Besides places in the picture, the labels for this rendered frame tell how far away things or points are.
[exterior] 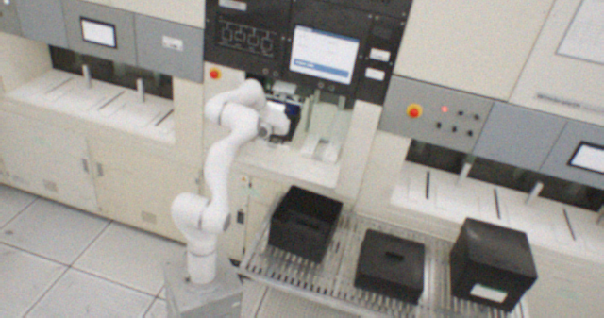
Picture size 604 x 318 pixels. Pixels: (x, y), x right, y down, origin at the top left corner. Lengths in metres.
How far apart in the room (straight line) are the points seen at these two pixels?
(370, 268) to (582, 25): 1.26
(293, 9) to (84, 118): 1.47
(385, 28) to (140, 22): 1.16
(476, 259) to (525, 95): 0.71
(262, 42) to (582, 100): 1.35
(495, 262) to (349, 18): 1.19
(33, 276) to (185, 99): 1.48
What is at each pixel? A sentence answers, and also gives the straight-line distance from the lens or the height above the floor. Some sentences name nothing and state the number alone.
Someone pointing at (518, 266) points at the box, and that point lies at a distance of 2.10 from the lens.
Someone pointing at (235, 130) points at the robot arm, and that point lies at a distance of 1.64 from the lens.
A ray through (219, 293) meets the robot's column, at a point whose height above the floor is 0.76.
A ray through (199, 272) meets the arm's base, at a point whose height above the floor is 0.85.
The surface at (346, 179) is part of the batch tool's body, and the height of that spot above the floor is 0.98.
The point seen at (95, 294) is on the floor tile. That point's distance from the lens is 2.96.
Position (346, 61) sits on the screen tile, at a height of 1.57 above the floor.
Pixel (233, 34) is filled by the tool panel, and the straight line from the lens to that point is 2.09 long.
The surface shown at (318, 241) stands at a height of 0.91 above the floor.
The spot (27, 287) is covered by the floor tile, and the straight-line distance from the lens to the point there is 3.11.
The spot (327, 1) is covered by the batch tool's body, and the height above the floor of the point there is 1.81.
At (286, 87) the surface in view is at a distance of 2.43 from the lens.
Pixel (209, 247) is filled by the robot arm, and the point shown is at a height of 0.99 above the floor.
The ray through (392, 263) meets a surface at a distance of 2.05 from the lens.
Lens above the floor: 2.32
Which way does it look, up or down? 35 degrees down
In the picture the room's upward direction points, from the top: 10 degrees clockwise
